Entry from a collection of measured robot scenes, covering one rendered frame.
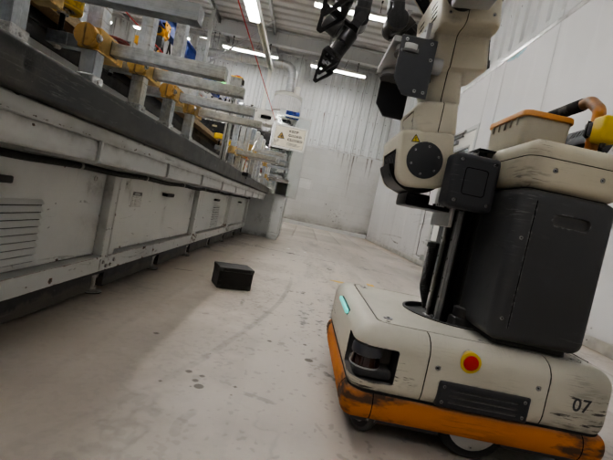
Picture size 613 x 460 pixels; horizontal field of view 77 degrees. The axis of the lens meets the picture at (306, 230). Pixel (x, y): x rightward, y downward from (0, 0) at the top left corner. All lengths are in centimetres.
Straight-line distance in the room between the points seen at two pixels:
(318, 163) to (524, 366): 1101
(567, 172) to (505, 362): 49
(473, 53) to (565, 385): 91
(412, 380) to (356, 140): 1128
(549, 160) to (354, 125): 1115
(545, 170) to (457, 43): 45
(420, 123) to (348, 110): 1108
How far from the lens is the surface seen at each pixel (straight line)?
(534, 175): 111
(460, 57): 130
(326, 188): 1183
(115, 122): 114
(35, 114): 96
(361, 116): 1227
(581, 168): 117
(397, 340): 99
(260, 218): 563
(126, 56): 111
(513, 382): 112
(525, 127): 130
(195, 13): 81
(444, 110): 121
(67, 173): 152
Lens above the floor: 52
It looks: 3 degrees down
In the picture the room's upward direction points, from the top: 12 degrees clockwise
